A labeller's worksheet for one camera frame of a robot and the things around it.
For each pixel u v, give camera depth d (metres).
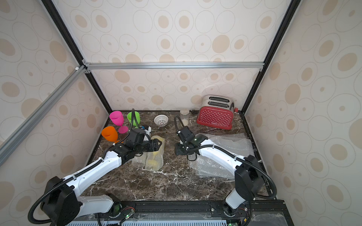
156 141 0.74
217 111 0.97
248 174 0.43
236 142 0.90
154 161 0.83
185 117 1.01
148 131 0.74
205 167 0.87
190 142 0.60
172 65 0.87
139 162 0.83
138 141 0.64
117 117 0.95
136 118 0.97
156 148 0.73
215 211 0.73
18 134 0.54
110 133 0.91
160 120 1.13
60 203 0.39
